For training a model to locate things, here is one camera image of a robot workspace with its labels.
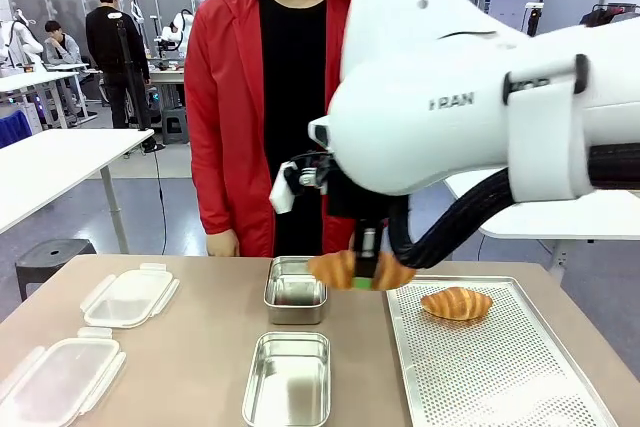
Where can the white table with rounded corner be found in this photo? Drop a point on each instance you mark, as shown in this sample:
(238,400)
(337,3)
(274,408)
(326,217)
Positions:
(550,217)

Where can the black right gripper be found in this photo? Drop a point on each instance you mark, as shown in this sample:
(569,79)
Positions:
(362,204)

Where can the stainless steel rectangular container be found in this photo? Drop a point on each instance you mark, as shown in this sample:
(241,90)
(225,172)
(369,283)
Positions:
(292,309)
(287,377)

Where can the white table with grey leg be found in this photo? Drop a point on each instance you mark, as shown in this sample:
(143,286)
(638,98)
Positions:
(55,162)

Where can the person's right hand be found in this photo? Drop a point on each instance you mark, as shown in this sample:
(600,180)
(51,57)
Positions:
(223,244)

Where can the golden brown croissant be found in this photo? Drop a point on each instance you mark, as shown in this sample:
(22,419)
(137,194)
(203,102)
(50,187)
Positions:
(332,269)
(456,303)

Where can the blue fabric chair back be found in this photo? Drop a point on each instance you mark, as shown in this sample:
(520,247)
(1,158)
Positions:
(14,129)

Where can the grey plastic stool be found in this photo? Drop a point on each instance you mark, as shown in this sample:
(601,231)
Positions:
(175,124)

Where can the black camera tripod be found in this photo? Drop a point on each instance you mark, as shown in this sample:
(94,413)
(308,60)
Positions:
(131,82)

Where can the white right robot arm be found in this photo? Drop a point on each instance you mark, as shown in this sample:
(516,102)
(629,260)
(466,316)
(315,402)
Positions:
(430,97)

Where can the perforated metal baking tray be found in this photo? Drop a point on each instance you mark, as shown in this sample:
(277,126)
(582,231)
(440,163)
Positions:
(490,372)

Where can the clear plastic snap-lock lid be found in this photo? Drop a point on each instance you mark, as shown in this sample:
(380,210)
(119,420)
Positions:
(130,299)
(55,384)

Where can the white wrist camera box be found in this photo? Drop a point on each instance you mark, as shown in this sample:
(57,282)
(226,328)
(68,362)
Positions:
(282,194)

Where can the standing man in black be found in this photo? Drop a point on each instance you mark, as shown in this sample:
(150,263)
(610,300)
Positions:
(117,47)

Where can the person in red jacket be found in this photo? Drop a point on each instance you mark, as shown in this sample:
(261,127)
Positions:
(225,97)

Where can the black plastic stool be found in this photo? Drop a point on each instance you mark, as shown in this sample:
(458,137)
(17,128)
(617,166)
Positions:
(47,257)

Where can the person's right forearm red sleeve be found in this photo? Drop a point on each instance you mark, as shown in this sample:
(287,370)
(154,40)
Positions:
(220,197)

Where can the white background desk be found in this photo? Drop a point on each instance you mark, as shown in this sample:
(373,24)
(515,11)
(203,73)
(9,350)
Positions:
(35,82)

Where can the seated man in grey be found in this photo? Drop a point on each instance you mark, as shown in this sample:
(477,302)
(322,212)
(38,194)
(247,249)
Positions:
(60,47)

